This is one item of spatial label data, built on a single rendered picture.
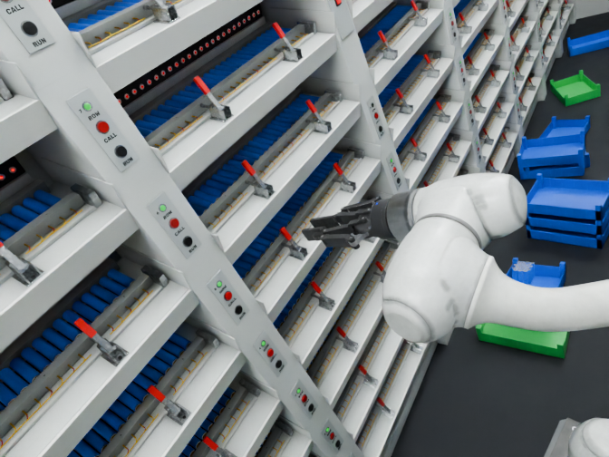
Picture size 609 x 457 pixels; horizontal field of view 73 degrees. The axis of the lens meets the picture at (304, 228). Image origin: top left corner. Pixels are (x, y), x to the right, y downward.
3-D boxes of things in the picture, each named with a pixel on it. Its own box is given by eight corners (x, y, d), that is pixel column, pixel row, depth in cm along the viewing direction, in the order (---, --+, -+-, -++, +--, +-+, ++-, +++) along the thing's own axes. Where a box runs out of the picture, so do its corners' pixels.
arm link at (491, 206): (424, 170, 71) (394, 219, 64) (519, 149, 60) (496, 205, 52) (449, 218, 75) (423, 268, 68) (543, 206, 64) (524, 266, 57)
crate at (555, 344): (573, 316, 160) (572, 302, 156) (564, 359, 149) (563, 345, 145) (491, 303, 180) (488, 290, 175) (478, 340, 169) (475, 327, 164)
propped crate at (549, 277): (514, 273, 187) (513, 257, 184) (565, 278, 174) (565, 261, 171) (494, 306, 166) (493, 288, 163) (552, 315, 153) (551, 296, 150)
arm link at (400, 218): (446, 217, 75) (417, 220, 79) (424, 177, 71) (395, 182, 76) (428, 251, 70) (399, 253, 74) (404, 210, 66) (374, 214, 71)
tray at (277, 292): (381, 170, 127) (381, 145, 120) (271, 326, 94) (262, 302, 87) (323, 157, 136) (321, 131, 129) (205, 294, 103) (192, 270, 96)
